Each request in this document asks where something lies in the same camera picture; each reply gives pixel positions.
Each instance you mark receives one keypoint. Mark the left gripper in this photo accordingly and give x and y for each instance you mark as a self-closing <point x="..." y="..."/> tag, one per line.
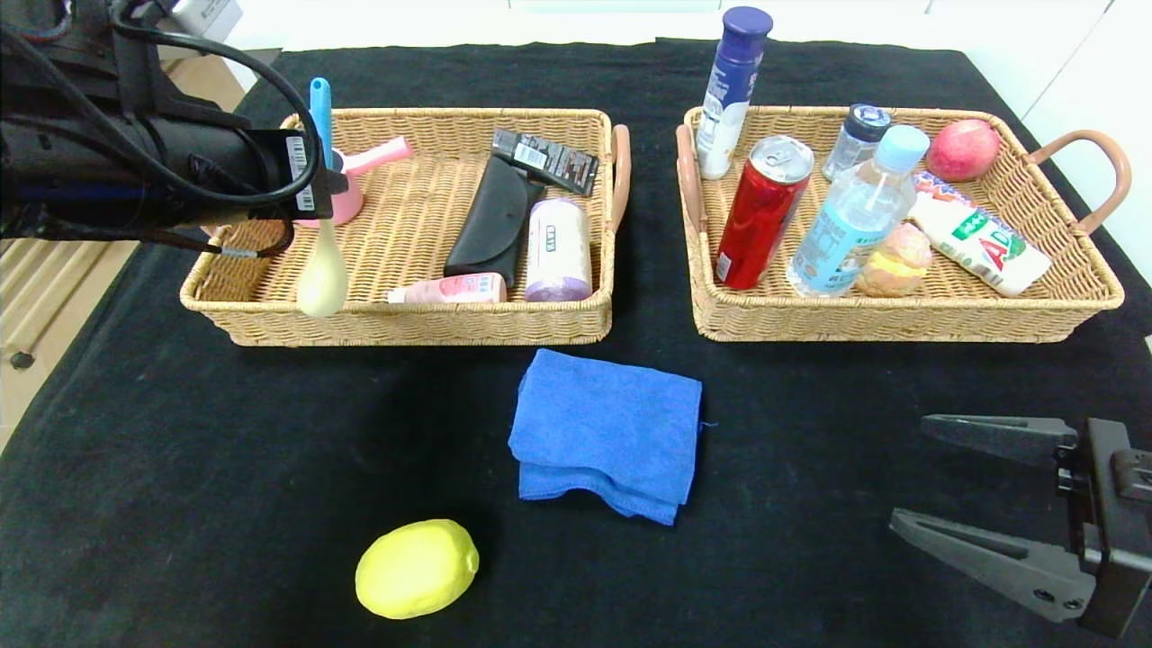
<point x="300" y="173"/>

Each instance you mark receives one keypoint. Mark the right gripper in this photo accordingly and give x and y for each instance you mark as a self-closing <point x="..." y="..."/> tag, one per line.
<point x="1100" y="513"/>

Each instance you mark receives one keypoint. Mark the pink lotion bottle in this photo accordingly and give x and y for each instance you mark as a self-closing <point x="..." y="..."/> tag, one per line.
<point x="459" y="289"/>

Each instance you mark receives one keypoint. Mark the water bottle blue cap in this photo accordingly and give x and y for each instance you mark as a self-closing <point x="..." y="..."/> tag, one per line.
<point x="837" y="243"/>

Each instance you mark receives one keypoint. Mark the red soda can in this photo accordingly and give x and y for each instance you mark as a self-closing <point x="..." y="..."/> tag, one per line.
<point x="760" y="225"/>

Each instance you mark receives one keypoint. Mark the wicker basket holding household items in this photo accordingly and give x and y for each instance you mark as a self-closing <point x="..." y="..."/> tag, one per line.
<point x="423" y="243"/>

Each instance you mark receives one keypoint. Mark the wicker basket holding food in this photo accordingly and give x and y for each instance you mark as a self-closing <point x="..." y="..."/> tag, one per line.
<point x="1035" y="279"/>

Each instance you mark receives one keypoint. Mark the pink saucepan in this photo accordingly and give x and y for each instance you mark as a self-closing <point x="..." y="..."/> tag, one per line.
<point x="349" y="205"/>

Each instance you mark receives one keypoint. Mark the black glasses case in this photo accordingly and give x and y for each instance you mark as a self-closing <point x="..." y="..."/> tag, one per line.
<point x="490" y="229"/>

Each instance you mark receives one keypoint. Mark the black barcode packet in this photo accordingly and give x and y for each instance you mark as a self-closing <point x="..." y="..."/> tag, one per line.
<point x="549" y="162"/>

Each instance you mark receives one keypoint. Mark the purple bin bag roll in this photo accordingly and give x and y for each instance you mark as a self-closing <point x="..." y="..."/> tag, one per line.
<point x="558" y="256"/>

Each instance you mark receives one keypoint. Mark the bread bun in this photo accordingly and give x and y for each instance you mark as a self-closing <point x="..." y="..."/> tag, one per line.
<point x="900" y="261"/>

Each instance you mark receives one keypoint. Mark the white AD milk bottle pack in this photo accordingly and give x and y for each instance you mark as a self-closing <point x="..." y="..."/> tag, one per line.
<point x="981" y="243"/>

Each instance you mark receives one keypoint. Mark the wooden rolling rack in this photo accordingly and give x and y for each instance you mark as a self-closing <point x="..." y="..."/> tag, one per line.
<point x="45" y="297"/>

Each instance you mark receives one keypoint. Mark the black table cloth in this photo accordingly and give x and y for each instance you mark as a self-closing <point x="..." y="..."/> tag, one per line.
<point x="270" y="495"/>

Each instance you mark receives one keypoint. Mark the colourful snack packet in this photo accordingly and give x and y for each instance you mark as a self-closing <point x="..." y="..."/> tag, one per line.
<point x="936" y="186"/>

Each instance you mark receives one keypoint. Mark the red apple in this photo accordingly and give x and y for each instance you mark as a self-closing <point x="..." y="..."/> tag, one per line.
<point x="961" y="151"/>

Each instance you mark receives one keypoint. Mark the blue folded towel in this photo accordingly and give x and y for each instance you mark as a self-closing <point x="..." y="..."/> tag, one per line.
<point x="603" y="423"/>

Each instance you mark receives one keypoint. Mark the small clear bottle dark cap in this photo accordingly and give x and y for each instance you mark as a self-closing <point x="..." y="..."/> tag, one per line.
<point x="855" y="148"/>

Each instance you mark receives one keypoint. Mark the yellow lemon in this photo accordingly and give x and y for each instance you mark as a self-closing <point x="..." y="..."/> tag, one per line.
<point x="414" y="571"/>

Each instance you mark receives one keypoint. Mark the tall white bottle purple cap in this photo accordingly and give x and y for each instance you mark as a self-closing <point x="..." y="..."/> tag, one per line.
<point x="724" y="117"/>

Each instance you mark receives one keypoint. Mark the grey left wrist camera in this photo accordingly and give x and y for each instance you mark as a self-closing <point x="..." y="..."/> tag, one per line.
<point x="211" y="16"/>

